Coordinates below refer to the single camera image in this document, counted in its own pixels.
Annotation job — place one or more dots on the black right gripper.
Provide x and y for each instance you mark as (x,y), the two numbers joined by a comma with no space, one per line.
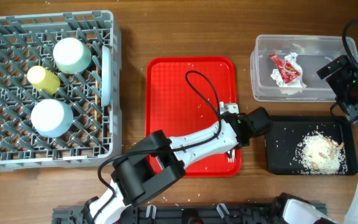
(353,112)

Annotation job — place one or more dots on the white napkin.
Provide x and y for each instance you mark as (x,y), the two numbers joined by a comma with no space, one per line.
(292,84)

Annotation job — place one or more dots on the red snack wrapper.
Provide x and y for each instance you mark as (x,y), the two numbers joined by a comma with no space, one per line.
(287,70)

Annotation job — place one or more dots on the light blue plate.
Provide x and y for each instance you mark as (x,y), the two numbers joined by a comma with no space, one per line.
(106,76)

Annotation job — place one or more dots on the green bowl with rice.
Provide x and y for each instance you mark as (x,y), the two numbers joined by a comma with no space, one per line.
(71,55)

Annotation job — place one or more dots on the light blue cup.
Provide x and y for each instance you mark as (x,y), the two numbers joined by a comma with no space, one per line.
(51,118)

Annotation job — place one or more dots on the yellow plastic cup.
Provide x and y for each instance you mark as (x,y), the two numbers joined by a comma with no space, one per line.
(42,79)

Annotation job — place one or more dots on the white plastic fork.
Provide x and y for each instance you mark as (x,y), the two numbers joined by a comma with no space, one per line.
(231,156)

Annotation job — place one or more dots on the wooden chopstick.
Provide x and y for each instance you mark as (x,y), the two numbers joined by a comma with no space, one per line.
(96,97)

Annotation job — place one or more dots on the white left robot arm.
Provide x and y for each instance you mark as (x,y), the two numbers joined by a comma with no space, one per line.
(157,162)

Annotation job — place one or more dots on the clear plastic waste bin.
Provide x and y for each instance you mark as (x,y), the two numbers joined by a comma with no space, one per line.
(311,53)

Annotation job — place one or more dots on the grey plastic dishwasher rack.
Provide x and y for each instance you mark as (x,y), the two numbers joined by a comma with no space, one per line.
(27,41)

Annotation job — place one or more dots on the black plastic tray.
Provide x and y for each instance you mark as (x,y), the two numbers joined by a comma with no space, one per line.
(284,144)

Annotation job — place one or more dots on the pile of rice and shells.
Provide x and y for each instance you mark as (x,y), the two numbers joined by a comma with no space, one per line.
(318,154)

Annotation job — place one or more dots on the red plastic tray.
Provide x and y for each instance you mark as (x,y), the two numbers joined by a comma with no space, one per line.
(182,95)

